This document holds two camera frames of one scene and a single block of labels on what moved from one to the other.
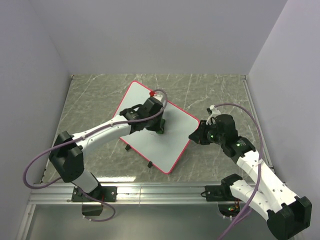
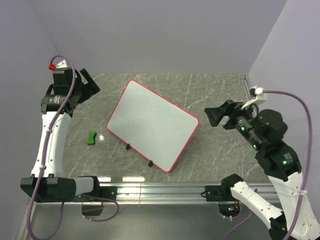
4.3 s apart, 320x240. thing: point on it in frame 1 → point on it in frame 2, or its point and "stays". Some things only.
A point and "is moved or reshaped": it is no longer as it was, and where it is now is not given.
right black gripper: (198, 135) → (233, 109)
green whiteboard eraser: (162, 122) is moved or reshaped
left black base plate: (106, 193) stays
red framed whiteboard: (163, 150) stays
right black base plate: (219, 193) stays
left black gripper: (157, 128) → (92, 87)
